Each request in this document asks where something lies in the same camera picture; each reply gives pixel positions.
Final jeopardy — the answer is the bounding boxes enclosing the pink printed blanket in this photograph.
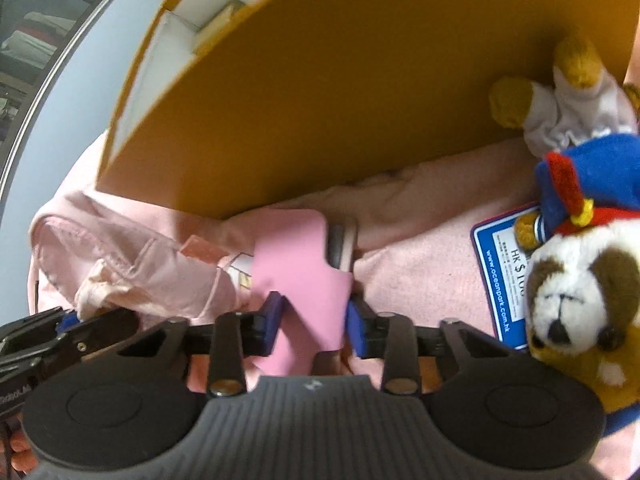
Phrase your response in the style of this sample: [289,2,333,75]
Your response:
[27,135,640,480]

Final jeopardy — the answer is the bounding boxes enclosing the orange cardboard box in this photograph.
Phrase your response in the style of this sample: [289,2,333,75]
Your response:
[95,0,640,221]

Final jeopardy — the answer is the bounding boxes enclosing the glass door wardrobe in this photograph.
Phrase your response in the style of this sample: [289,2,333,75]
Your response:
[0,0,136,216]

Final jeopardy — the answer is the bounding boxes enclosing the small grey roller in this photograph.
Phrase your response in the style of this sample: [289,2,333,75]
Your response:
[325,217,360,272]

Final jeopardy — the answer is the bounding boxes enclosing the pink zipper pouch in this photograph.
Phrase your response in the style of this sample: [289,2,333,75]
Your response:
[30,195,261,327]

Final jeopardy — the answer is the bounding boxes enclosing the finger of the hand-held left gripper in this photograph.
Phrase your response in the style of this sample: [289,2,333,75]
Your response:
[54,307,142,362]

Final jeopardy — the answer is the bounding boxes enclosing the folded clothes stack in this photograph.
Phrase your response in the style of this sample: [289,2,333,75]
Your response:
[0,10,71,69]

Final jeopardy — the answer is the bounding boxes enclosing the blue and white tag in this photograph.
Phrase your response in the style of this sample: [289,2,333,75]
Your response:
[470,202,544,352]

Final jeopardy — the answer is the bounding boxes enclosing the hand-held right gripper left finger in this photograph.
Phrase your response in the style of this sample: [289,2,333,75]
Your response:
[117,290,290,399]

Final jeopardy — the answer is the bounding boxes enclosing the person's left hand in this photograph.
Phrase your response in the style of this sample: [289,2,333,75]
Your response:
[7,430,39,474]

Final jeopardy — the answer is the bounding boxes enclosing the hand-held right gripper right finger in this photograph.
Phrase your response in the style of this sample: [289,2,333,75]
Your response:
[344,294,507,397]

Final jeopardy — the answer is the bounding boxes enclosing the brown plush dog toy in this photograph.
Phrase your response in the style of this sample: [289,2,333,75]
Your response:
[487,35,640,456]

